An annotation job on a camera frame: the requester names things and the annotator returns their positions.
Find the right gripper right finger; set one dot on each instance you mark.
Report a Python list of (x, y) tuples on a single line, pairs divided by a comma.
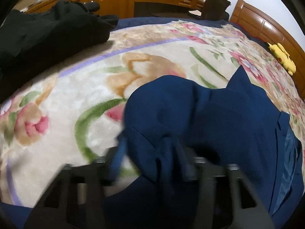
[(213, 190)]

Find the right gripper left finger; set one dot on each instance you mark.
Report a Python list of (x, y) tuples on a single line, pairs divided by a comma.
[(75, 198)]

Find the navy blue suit jacket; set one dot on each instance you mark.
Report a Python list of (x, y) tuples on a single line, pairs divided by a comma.
[(172, 119)]

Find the black clothes pile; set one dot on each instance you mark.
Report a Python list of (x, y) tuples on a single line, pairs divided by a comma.
[(33, 43)]

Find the floral bed blanket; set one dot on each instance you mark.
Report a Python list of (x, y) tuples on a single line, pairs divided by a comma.
[(71, 113)]

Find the yellow Pikachu plush toy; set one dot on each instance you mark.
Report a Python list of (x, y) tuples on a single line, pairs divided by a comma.
[(282, 56)]

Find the wooden bed headboard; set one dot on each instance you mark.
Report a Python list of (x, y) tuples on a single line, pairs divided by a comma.
[(262, 26)]

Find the dark wooden chair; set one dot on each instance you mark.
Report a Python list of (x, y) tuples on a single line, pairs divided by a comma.
[(213, 10)]

